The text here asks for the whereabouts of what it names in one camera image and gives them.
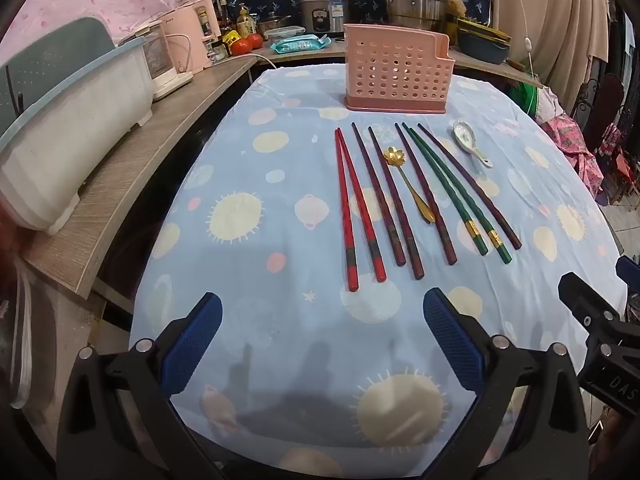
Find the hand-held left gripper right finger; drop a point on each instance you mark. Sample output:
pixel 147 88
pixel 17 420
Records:
pixel 447 330

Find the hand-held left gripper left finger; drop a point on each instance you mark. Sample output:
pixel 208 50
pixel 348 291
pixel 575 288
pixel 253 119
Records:
pixel 200 330

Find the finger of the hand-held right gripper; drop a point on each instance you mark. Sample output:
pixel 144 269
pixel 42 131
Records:
pixel 631 275
pixel 587 305

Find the green chopstick with gold band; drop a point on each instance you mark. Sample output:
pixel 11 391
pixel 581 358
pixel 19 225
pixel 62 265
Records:
pixel 454 190
pixel 440 185

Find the dark maroon chopstick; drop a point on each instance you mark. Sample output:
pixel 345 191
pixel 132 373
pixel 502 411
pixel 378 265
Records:
pixel 376 192
pixel 468 184
pixel 394 200
pixel 424 190

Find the pink perforated utensil basket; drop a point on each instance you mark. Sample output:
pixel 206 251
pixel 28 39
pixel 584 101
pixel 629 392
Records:
pixel 395 70

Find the blue planet print tablecloth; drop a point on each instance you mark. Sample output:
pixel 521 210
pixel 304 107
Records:
pixel 260 260

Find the pink floral cloth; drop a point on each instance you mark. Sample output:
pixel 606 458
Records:
pixel 570 145

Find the dark ornate chair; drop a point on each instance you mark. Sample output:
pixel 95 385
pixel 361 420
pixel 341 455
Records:
pixel 605 110

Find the wooden side counter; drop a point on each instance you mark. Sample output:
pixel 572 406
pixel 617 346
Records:
pixel 140 160

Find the gold flower spoon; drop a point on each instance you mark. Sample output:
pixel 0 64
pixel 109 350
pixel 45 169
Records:
pixel 393 156

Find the white ceramic spoon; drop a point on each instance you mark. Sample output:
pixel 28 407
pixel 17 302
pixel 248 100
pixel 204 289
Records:
pixel 462 134

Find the green plastic bag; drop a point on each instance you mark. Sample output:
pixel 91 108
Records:
pixel 530 97

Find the hanging dark clothes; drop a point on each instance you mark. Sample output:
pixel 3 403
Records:
pixel 625 50

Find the white plastic tub blue rim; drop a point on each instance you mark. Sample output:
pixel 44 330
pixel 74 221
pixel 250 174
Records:
pixel 75 130

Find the beige hanging curtain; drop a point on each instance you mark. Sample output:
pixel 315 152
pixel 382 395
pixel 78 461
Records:
pixel 550 20

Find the blue bowl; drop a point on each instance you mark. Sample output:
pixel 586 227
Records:
pixel 482 51

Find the white blender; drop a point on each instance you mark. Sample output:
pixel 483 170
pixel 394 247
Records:
pixel 160 60

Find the small white jar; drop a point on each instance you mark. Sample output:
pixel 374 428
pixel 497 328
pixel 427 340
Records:
pixel 219 51

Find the yellow bowl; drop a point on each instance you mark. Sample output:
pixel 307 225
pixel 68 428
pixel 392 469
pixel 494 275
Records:
pixel 482 30

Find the red tomato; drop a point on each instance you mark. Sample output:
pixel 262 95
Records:
pixel 240 46
pixel 255 41

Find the yellow seasoning packet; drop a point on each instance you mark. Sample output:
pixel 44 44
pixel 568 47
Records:
pixel 232 39

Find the grey back counter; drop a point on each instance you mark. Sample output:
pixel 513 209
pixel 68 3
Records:
pixel 310 57

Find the blue wet wipes pack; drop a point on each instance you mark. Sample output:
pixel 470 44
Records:
pixel 300 44

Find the pink electric kettle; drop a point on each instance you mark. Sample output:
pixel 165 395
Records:
pixel 192 25

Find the clear food container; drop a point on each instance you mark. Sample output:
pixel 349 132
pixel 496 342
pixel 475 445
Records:
pixel 282 34

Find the yellow pump bottle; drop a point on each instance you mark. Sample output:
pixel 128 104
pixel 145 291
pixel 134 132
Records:
pixel 246 22

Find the teal plastic panel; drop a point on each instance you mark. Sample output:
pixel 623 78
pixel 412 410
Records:
pixel 50 55

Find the dark sauce bottle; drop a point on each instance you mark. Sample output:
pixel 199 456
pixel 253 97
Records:
pixel 226 15

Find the small steel pot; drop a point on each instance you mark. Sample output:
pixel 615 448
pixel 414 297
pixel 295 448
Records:
pixel 274 22

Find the tan loofah sponge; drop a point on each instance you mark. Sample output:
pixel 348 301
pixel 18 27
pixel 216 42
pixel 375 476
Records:
pixel 456 7

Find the steel rice cooker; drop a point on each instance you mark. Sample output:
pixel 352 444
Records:
pixel 325 10

